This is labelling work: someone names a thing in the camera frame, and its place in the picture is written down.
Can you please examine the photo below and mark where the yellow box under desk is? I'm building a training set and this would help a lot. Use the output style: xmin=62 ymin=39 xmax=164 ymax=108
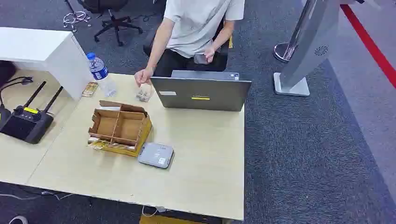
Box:
xmin=139 ymin=214 xmax=205 ymax=224

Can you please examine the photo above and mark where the grey kiosk stand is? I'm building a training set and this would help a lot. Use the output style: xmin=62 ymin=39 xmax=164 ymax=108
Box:
xmin=273 ymin=0 xmax=341 ymax=97

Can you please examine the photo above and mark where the grey laptop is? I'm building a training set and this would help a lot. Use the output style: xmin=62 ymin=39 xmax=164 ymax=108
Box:
xmin=150 ymin=70 xmax=252 ymax=112

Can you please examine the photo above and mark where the black cable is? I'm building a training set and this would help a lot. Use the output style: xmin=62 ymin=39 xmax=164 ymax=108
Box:
xmin=0 ymin=77 xmax=34 ymax=107

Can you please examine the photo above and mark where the wooden compartment box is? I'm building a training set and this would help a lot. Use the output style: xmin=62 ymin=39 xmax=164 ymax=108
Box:
xmin=88 ymin=99 xmax=153 ymax=157

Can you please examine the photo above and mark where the chrome stanchion post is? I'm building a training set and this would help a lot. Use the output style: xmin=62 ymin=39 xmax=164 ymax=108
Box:
xmin=273 ymin=0 xmax=317 ymax=63

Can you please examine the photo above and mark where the black remote controller with antennas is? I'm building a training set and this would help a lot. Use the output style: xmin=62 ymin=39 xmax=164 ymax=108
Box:
xmin=0 ymin=81 xmax=64 ymax=145

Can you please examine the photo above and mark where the person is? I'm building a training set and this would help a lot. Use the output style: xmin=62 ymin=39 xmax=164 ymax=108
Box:
xmin=134 ymin=0 xmax=246 ymax=87

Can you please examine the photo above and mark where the small printed card pack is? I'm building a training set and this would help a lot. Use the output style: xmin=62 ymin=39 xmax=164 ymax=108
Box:
xmin=81 ymin=81 xmax=99 ymax=98

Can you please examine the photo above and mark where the grey flat device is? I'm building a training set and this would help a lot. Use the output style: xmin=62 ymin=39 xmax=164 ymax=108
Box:
xmin=137 ymin=142 xmax=175 ymax=169

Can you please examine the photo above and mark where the black office chair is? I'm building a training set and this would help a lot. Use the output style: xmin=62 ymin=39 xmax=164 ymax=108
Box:
xmin=77 ymin=0 xmax=144 ymax=47

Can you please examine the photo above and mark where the clear water bottle blue cap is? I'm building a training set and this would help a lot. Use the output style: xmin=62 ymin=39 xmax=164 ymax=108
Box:
xmin=86 ymin=52 xmax=117 ymax=98

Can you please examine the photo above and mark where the red barrier belt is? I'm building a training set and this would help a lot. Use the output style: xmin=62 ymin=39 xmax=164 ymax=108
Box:
xmin=339 ymin=4 xmax=396 ymax=89

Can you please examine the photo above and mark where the white cable under desk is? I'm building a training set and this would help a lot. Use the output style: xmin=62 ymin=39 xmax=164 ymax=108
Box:
xmin=141 ymin=205 xmax=159 ymax=217

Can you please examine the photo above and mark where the white cabinet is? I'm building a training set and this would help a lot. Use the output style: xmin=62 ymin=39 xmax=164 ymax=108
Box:
xmin=0 ymin=27 xmax=94 ymax=101

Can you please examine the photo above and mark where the clear plastic cup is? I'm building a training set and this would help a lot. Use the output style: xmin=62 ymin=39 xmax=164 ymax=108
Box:
xmin=136 ymin=83 xmax=154 ymax=103

